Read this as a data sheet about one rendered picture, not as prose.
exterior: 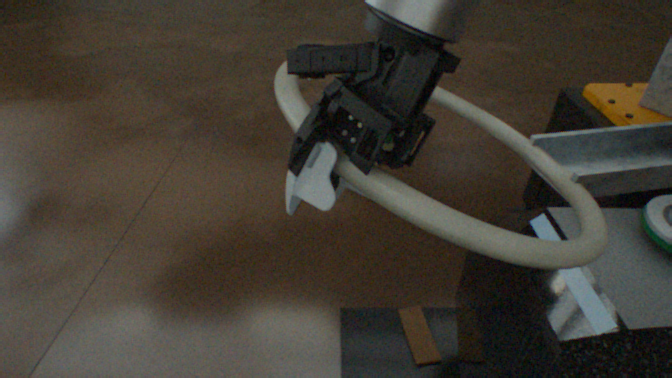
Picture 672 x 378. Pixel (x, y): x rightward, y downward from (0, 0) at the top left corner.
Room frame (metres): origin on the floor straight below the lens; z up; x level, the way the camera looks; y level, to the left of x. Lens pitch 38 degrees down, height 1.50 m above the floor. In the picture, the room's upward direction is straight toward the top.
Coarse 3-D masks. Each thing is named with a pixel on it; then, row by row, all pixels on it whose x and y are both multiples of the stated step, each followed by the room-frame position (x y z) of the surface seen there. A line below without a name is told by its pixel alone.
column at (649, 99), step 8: (664, 56) 1.46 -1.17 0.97; (664, 64) 1.45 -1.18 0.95; (656, 72) 1.46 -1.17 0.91; (664, 72) 1.44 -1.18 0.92; (656, 80) 1.45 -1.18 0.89; (664, 80) 1.43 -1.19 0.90; (648, 88) 1.46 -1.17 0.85; (656, 88) 1.44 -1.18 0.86; (664, 88) 1.42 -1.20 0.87; (648, 96) 1.45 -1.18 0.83; (656, 96) 1.43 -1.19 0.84; (664, 96) 1.41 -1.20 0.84; (640, 104) 1.46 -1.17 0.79; (648, 104) 1.44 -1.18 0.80; (656, 104) 1.42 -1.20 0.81; (664, 104) 1.40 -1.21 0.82; (664, 112) 1.39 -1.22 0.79
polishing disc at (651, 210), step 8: (656, 200) 0.74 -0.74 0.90; (664, 200) 0.74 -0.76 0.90; (648, 208) 0.71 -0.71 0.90; (656, 208) 0.71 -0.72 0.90; (664, 208) 0.71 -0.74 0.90; (648, 216) 0.69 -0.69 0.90; (656, 216) 0.69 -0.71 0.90; (664, 216) 0.69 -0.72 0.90; (648, 224) 0.67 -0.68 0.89; (656, 224) 0.66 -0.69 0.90; (664, 224) 0.66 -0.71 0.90; (656, 232) 0.64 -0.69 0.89; (664, 232) 0.63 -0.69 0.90
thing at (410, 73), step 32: (384, 32) 0.33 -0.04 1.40; (384, 64) 0.34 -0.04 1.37; (416, 64) 0.32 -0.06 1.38; (448, 64) 0.32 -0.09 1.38; (320, 96) 0.35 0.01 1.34; (352, 96) 0.32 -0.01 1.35; (384, 96) 0.33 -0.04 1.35; (416, 96) 0.30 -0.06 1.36; (352, 128) 0.33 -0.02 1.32; (384, 128) 0.29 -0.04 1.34; (416, 128) 0.32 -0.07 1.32; (352, 160) 0.30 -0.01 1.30; (384, 160) 0.31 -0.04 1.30
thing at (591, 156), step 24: (552, 144) 0.61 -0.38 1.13; (576, 144) 0.62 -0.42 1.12; (600, 144) 0.64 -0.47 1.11; (624, 144) 0.65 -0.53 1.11; (648, 144) 0.66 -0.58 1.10; (576, 168) 0.58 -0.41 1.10; (600, 168) 0.52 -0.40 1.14; (624, 168) 0.52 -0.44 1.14; (648, 168) 0.52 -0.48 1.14; (600, 192) 0.51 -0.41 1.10; (624, 192) 0.52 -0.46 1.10
